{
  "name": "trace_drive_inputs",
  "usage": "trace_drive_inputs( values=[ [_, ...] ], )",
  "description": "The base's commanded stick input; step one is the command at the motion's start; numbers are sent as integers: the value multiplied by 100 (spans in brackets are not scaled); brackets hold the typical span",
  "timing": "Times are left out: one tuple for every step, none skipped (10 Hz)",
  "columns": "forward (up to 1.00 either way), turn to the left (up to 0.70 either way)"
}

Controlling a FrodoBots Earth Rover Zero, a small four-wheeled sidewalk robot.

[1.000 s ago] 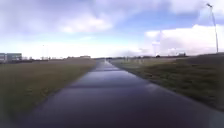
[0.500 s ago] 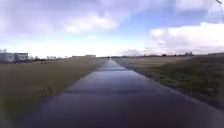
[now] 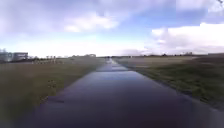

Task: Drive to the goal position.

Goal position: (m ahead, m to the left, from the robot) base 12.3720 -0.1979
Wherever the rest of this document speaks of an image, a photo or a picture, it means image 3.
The low distant building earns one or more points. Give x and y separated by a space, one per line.
90 55

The dark wet asphalt path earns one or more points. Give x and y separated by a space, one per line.
113 96

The grass field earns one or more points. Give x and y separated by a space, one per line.
30 83
180 73

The grey building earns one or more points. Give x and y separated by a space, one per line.
15 56

